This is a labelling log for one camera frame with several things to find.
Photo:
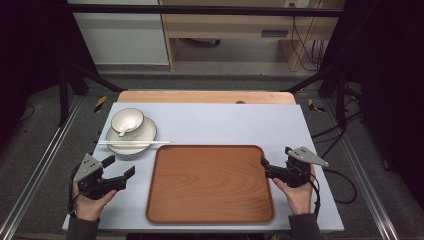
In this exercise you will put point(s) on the light wooden desk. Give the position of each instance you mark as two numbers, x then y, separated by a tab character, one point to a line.
226	28

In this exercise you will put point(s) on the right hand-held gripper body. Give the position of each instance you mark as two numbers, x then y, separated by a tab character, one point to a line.
298	166

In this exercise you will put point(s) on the wooden table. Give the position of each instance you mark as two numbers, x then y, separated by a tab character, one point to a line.
200	97

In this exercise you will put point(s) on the person's left hand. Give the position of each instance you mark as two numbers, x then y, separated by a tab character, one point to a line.
90	206

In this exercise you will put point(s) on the white wall socket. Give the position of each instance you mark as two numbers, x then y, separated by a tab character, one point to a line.
297	3

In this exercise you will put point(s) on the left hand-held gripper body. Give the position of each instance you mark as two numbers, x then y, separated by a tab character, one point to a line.
87	166

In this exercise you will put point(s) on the white ceramic spoon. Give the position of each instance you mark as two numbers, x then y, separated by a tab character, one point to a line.
126	126

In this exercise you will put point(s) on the yellow and black tape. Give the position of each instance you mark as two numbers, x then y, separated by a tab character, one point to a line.
313	105
100	104

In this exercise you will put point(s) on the black horizontal frame bar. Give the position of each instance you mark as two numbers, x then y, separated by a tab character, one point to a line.
200	10

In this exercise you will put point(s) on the white chopstick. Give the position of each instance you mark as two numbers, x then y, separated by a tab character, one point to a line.
133	144
146	142

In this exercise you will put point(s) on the brown wooden tray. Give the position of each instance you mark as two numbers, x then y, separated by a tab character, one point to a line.
210	186

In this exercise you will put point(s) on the white cabinet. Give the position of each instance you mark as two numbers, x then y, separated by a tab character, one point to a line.
123	36

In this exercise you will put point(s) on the black curtain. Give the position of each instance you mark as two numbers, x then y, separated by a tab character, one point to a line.
30	50
390	83

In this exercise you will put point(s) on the white plate with dark rim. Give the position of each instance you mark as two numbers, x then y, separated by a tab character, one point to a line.
146	135

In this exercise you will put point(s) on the white bowl with dark rim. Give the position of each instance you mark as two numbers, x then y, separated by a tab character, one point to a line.
131	117

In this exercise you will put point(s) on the aluminium rail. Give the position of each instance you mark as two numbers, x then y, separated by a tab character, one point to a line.
36	166
366	186

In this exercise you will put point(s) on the black metal stand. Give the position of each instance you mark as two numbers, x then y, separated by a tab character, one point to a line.
340	100
62	90

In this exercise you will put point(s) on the person's right hand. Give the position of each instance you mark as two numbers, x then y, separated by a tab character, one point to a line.
298	198

